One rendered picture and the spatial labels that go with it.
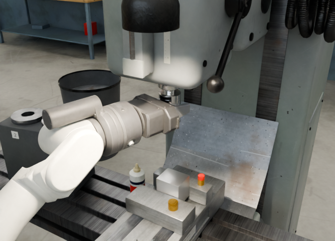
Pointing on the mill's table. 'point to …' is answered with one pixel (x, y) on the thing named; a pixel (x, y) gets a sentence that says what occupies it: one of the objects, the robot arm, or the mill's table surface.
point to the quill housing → (176, 39)
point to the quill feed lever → (235, 10)
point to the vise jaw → (160, 209)
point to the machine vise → (209, 192)
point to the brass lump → (173, 204)
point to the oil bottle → (136, 177)
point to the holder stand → (25, 142)
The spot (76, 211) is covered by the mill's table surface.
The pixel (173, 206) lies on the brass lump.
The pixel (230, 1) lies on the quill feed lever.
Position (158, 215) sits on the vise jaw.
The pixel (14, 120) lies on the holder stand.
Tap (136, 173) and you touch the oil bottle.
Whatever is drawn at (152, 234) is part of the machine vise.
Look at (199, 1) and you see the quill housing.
